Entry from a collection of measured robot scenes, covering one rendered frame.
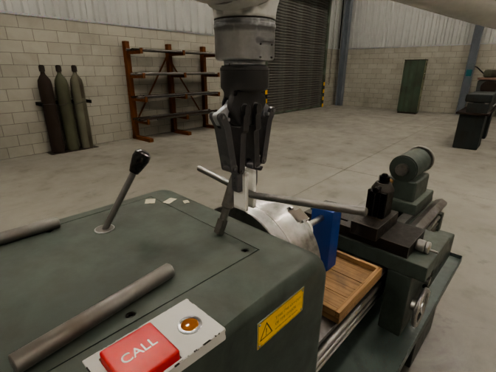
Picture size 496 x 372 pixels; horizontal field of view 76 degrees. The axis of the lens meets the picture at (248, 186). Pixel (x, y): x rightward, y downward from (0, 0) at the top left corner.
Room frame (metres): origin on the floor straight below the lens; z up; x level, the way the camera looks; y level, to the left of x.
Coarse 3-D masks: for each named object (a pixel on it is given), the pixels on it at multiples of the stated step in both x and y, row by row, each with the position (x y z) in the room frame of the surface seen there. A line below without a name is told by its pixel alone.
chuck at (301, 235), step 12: (264, 204) 0.71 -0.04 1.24; (276, 204) 0.71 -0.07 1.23; (288, 204) 0.72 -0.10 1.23; (276, 216) 0.67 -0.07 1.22; (288, 216) 0.68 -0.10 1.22; (288, 228) 0.65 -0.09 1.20; (300, 228) 0.67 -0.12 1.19; (288, 240) 0.62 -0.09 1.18; (300, 240) 0.64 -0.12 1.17; (312, 240) 0.67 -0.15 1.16
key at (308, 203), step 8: (200, 168) 0.59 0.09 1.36; (216, 176) 0.56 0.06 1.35; (224, 184) 0.54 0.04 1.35; (248, 192) 0.51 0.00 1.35; (256, 192) 0.50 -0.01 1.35; (264, 200) 0.49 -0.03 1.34; (272, 200) 0.47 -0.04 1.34; (280, 200) 0.46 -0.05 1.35; (288, 200) 0.45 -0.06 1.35; (296, 200) 0.45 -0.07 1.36; (304, 200) 0.44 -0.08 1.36; (312, 200) 0.43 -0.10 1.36; (320, 208) 0.42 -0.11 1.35; (328, 208) 0.41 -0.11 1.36; (336, 208) 0.41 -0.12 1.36; (344, 208) 0.40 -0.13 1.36; (352, 208) 0.39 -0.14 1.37; (360, 208) 0.39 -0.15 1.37
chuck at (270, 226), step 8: (216, 208) 0.74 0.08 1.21; (232, 208) 0.69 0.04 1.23; (248, 208) 0.68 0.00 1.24; (256, 208) 0.68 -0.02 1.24; (232, 216) 0.69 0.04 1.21; (240, 216) 0.68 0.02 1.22; (248, 216) 0.66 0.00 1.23; (256, 216) 0.65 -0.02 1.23; (264, 216) 0.66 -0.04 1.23; (256, 224) 0.64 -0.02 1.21; (264, 224) 0.63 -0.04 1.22; (272, 224) 0.64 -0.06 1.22; (272, 232) 0.62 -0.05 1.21; (280, 232) 0.63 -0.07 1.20
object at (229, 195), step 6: (228, 186) 0.53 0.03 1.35; (228, 192) 0.52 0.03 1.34; (228, 198) 0.52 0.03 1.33; (222, 204) 0.52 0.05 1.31; (228, 204) 0.52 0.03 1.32; (222, 210) 0.52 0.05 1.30; (228, 210) 0.52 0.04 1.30; (222, 216) 0.52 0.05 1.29; (216, 222) 0.52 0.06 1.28; (222, 222) 0.52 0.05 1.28; (216, 228) 0.52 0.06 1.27; (222, 228) 0.52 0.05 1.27; (222, 234) 0.52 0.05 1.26
